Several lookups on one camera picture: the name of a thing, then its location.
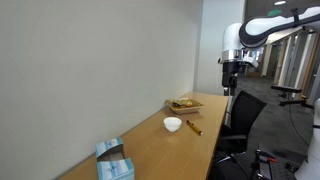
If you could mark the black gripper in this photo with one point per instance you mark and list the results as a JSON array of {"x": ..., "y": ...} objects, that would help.
[{"x": 229, "y": 77}]

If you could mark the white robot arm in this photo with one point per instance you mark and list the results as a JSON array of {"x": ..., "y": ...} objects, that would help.
[{"x": 254, "y": 34}]

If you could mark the small white bowl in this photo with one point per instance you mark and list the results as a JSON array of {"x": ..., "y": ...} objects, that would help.
[{"x": 172, "y": 124}]

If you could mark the aluminium foil tray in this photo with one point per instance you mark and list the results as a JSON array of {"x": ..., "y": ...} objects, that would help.
[{"x": 188, "y": 105}]

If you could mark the dark object in tray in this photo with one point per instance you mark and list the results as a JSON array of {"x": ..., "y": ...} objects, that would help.
[{"x": 176, "y": 104}]

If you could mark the black office chair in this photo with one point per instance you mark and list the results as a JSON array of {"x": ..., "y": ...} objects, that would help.
[{"x": 233, "y": 139}]

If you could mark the blue tissue box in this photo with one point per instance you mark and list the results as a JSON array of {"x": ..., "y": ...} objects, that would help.
[{"x": 112, "y": 164}]

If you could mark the black camera on stand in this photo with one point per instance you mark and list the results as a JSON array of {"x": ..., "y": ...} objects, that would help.
[{"x": 287, "y": 92}]

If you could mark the red handled clamp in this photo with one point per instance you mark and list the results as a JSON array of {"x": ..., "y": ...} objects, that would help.
[{"x": 265, "y": 157}]

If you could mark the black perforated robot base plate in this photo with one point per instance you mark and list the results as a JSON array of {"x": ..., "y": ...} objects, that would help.
[{"x": 288, "y": 162}]

